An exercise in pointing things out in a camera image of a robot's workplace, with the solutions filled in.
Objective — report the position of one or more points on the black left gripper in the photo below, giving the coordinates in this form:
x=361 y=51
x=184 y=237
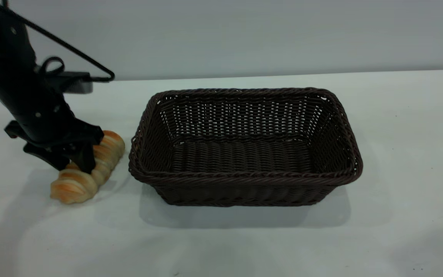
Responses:
x=40 y=111

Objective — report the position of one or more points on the golden ridged bread roll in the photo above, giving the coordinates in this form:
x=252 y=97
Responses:
x=74 y=188

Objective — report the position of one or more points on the dark brown wicker basket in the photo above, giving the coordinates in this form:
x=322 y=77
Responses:
x=244 y=192

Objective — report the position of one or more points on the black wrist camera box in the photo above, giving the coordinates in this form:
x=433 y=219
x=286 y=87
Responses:
x=73 y=82

